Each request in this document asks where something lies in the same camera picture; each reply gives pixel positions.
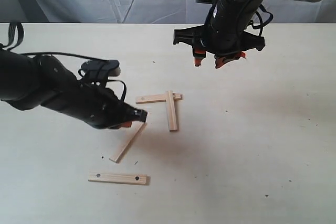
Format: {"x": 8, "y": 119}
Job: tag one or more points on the wood strip with black dots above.
{"x": 116, "y": 178}

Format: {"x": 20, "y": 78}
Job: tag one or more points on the wood strip with metal dots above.
{"x": 150, "y": 99}

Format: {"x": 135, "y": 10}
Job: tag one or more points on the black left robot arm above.
{"x": 39, "y": 79}

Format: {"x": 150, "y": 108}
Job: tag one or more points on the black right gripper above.
{"x": 223, "y": 34}

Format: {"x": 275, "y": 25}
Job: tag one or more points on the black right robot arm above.
{"x": 256, "y": 21}

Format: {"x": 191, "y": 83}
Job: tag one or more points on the thin wood strip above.
{"x": 127, "y": 141}

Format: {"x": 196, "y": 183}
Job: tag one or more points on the short wood strip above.
{"x": 171, "y": 113}

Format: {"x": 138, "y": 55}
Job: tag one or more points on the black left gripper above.
{"x": 99, "y": 108}

